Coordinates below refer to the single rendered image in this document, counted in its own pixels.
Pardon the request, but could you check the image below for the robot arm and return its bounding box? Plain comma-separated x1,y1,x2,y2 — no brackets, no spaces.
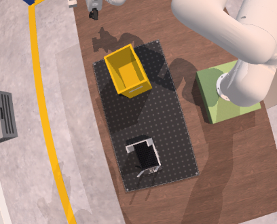
171,0,277,107

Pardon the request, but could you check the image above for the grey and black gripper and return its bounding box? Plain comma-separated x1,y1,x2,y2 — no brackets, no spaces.
86,0,103,20

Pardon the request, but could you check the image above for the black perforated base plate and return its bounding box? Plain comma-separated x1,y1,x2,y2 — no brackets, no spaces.
92,39,200,192

